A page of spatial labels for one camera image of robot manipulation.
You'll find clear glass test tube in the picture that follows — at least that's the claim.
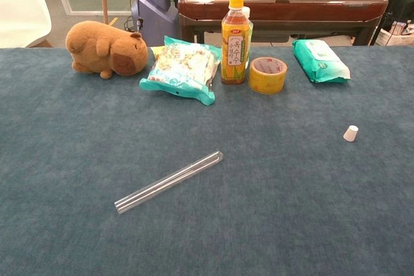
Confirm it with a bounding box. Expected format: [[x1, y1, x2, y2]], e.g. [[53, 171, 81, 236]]
[[114, 149, 224, 215]]

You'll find white rubber stopper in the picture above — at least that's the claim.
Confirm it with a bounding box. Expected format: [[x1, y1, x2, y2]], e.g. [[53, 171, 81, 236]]
[[342, 124, 358, 143]]

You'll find teal snack bag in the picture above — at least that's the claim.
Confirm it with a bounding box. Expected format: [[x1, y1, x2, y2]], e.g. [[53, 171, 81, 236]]
[[138, 36, 223, 106]]

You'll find yellow packing tape roll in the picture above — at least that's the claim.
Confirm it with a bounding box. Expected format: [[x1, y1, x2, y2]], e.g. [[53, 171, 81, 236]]
[[248, 56, 288, 95]]

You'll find blue table mat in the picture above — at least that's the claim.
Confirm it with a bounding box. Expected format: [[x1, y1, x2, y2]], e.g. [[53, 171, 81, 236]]
[[0, 46, 414, 276]]

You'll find yellow-capped tea bottle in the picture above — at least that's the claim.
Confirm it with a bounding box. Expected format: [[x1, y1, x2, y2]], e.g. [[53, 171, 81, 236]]
[[221, 0, 252, 85]]

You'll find clear white-capped bottle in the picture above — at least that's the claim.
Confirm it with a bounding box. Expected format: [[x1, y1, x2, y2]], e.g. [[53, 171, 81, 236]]
[[242, 6, 255, 63]]

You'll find green wet wipes pack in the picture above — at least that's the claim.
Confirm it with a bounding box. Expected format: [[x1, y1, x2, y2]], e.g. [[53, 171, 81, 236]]
[[292, 39, 352, 84]]

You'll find brown capybara plush toy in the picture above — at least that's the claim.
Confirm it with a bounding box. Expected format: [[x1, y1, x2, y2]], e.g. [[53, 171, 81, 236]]
[[65, 20, 149, 80]]

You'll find brown mahjong table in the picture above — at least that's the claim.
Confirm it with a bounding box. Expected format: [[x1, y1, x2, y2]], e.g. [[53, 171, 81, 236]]
[[177, 0, 389, 46]]

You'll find black tripod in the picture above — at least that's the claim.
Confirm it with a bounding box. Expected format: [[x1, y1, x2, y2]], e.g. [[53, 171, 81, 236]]
[[369, 0, 409, 47]]

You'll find white storage box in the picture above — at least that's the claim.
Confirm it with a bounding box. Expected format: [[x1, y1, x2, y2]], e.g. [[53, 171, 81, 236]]
[[376, 20, 414, 47]]

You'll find white plastic chair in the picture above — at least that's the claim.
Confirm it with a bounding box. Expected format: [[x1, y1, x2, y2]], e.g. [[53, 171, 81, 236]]
[[0, 0, 52, 49]]

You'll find blue-grey machine pedestal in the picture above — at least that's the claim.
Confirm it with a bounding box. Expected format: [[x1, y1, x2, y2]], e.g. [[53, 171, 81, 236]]
[[131, 0, 182, 46]]

